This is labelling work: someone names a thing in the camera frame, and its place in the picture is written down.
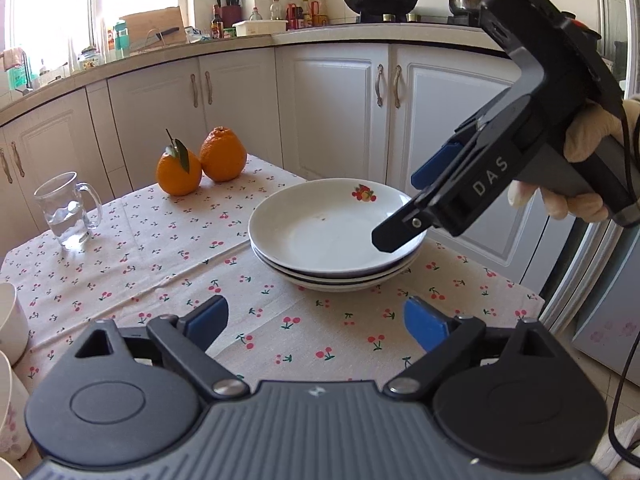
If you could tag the white ceramic bowl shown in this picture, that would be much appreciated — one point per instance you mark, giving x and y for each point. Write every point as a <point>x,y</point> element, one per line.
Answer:
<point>15,410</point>
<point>12,325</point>

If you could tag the dark sauce bottle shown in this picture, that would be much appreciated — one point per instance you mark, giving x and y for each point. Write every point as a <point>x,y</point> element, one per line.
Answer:
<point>217,25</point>

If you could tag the small clear bottle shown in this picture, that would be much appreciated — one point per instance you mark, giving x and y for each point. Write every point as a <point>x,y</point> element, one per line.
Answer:
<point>256,14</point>

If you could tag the gas stove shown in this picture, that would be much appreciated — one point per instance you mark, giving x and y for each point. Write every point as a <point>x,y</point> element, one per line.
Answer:
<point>400,19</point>

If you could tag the kitchen window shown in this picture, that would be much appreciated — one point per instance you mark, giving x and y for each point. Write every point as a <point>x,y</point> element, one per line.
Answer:
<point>60,5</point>

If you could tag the white fruit print plate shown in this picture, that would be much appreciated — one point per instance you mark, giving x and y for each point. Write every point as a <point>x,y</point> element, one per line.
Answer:
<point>330,277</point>
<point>330,287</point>
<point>320,220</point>

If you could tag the red label bottle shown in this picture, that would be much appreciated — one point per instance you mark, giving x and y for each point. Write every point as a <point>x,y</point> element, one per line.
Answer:
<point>293,12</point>

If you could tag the bumpy orange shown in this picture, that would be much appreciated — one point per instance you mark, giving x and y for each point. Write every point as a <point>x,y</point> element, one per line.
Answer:
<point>222,155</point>

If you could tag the glass mug with water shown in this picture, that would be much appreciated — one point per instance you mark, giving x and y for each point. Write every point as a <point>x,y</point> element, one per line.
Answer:
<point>65,210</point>

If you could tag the teal bottle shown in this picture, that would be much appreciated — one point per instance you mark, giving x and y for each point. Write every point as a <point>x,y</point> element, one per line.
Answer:
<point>120,37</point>

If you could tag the person's right hand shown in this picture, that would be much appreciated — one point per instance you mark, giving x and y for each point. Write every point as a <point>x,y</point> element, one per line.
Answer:
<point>595,125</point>

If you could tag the wooden cutting board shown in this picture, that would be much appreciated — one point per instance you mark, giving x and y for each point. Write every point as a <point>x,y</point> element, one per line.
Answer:
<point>150,22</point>

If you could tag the orange with leaf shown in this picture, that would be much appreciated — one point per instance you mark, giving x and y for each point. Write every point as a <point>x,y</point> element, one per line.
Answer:
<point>177,175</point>

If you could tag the small green can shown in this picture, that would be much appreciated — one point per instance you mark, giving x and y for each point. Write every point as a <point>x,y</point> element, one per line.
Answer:
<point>229,33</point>

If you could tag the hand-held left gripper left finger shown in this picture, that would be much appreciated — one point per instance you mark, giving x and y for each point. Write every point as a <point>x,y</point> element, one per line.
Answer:
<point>207,317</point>

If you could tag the silver refrigerator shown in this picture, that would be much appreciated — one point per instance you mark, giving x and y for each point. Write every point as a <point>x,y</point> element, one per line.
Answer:
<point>610,320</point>

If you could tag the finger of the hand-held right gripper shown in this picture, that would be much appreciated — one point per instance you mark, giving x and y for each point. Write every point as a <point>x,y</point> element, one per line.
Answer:
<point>395,232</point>
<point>435,162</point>

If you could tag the white kitchen cabinets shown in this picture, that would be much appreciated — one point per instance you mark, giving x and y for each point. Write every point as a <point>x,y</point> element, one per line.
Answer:
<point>325,110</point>

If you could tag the clear glass bottle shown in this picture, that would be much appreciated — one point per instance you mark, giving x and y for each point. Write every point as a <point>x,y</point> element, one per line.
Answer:
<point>275,7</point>

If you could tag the cherry print tablecloth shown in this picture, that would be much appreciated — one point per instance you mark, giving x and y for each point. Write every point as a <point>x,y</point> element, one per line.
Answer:
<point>150,270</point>

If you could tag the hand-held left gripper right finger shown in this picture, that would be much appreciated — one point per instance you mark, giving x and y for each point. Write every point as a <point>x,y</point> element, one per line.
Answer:
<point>425,322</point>

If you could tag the red knife block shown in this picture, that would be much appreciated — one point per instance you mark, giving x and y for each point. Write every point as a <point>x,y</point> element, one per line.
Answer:
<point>231,10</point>

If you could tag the orange drink bottle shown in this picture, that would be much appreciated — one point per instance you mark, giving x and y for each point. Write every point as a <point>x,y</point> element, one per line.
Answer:
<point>110,37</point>

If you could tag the cooking oil bottle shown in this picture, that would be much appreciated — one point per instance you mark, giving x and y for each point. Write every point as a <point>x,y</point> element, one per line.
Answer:
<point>319,10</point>

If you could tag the green dish soap bottle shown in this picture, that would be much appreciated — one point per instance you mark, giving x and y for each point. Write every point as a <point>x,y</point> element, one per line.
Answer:
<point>17,77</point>

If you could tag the white plastic container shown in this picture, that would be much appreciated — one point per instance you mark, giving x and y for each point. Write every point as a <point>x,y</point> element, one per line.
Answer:
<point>260,26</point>

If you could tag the glass jar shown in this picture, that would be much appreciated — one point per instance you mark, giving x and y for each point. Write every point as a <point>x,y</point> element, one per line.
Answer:
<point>90,57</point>

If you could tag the kitchen countertop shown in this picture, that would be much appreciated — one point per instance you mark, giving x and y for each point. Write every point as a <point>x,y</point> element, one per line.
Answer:
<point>300,37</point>

